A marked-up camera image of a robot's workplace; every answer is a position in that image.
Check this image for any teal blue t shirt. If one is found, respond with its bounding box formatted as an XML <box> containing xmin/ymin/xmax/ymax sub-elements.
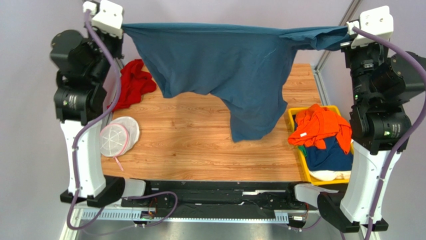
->
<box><xmin>122</xmin><ymin>23</ymin><xmax>350</xmax><ymax>142</ymax></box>

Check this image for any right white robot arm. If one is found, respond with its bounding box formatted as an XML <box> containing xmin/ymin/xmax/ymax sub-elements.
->
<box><xmin>288</xmin><ymin>43</ymin><xmax>426</xmax><ymax>233</ymax></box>

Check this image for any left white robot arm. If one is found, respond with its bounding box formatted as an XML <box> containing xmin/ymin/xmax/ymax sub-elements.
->
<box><xmin>50</xmin><ymin>29</ymin><xmax>146</xmax><ymax>208</ymax></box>

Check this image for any red t shirt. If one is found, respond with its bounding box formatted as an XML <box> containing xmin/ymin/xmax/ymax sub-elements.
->
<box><xmin>112</xmin><ymin>59</ymin><xmax>157</xmax><ymax>112</ymax></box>

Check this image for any orange t shirt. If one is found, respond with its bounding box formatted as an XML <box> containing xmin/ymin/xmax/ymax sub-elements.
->
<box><xmin>287</xmin><ymin>104</ymin><xmax>352</xmax><ymax>154</ymax></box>

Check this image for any yellow plastic bin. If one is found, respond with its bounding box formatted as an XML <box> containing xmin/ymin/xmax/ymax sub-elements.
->
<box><xmin>288</xmin><ymin>105</ymin><xmax>354</xmax><ymax>186</ymax></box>

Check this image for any white mesh laundry bag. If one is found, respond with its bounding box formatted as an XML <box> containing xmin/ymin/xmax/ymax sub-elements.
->
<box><xmin>100</xmin><ymin>116</ymin><xmax>141</xmax><ymax>171</ymax></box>

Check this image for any navy blue t shirt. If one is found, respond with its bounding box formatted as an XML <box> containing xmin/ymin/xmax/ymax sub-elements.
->
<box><xmin>298</xmin><ymin>136</ymin><xmax>353</xmax><ymax>172</ymax></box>

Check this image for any white t shirt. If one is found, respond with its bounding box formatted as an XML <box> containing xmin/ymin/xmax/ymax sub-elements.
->
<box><xmin>309</xmin><ymin>170</ymin><xmax>351</xmax><ymax>182</ymax></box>

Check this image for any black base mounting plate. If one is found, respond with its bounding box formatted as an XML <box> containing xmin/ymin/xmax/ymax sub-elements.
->
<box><xmin>121</xmin><ymin>180</ymin><xmax>316</xmax><ymax>220</ymax></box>

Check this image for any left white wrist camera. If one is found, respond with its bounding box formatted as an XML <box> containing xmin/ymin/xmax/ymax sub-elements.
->
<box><xmin>82</xmin><ymin>0</ymin><xmax>125</xmax><ymax>40</ymax></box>

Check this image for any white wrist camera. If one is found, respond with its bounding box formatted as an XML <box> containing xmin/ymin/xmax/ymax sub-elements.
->
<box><xmin>82</xmin><ymin>0</ymin><xmax>125</xmax><ymax>40</ymax></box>
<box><xmin>346</xmin><ymin>5</ymin><xmax>394</xmax><ymax>49</ymax></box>

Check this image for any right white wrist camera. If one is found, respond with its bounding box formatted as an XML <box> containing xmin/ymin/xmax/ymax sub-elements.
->
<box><xmin>346</xmin><ymin>5</ymin><xmax>394</xmax><ymax>49</ymax></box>

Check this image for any aluminium frame rail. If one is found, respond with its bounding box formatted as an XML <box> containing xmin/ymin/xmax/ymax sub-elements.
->
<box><xmin>59</xmin><ymin>185</ymin><xmax>380</xmax><ymax>240</ymax></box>

